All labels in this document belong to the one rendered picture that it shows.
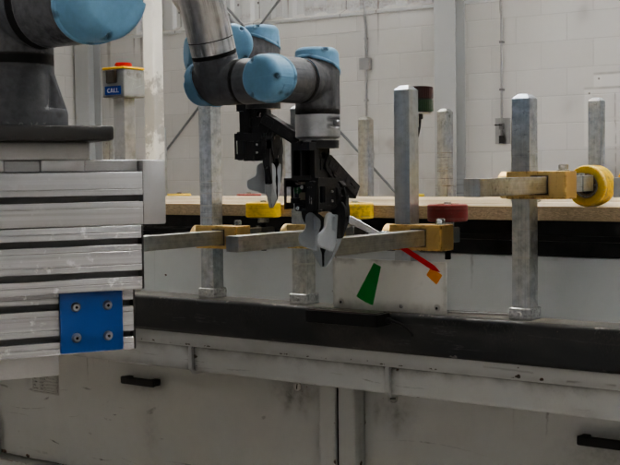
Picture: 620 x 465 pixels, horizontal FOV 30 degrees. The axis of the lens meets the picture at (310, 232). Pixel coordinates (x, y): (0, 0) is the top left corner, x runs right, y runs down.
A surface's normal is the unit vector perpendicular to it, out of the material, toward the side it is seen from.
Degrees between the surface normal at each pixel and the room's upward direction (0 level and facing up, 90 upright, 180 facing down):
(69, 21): 131
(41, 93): 72
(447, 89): 90
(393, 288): 90
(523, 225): 90
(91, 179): 90
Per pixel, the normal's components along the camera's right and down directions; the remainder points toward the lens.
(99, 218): 0.44, 0.04
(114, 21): 0.74, 0.11
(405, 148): -0.58, 0.05
